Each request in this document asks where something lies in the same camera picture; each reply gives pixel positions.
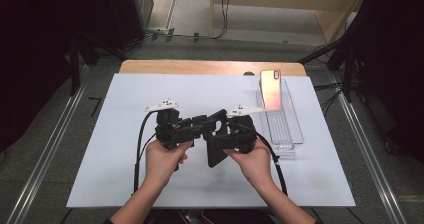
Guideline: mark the white table board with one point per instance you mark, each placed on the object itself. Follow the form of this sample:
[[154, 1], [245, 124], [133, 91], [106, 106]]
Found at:
[[200, 190]]

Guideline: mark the smartphone with iridescent screen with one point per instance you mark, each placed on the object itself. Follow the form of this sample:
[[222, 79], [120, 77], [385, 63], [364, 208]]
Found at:
[[270, 90]]

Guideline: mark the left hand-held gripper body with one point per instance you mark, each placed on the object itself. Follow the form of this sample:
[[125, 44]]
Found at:
[[171, 132]]

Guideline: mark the person's left hand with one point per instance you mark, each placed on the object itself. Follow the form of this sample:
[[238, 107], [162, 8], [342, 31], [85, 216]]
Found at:
[[163, 164]]

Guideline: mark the clear plastic bin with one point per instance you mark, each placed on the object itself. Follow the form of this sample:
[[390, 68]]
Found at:
[[286, 127]]

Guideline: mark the aluminium floor rail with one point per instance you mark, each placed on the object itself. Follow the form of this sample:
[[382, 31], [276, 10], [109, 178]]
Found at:
[[370, 150], [46, 150]]

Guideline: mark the dark cabinet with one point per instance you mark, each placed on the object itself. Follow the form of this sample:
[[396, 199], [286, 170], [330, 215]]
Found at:
[[130, 14]]

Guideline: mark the black phone case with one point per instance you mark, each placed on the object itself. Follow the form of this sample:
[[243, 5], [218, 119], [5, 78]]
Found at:
[[215, 157]]

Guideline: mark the black metal stand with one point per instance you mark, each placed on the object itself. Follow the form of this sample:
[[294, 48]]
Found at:
[[75, 67], [348, 74]]

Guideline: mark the person's right hand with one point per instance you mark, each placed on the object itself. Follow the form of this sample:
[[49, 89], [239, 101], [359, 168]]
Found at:
[[258, 167]]

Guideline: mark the black table grommet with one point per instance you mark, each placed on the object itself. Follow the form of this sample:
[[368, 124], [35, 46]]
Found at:
[[249, 73]]

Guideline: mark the person's dark clothing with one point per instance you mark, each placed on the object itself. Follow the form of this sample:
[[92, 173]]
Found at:
[[216, 218]]

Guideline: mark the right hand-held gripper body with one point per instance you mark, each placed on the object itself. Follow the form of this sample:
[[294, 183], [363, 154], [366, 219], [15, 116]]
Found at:
[[241, 137]]

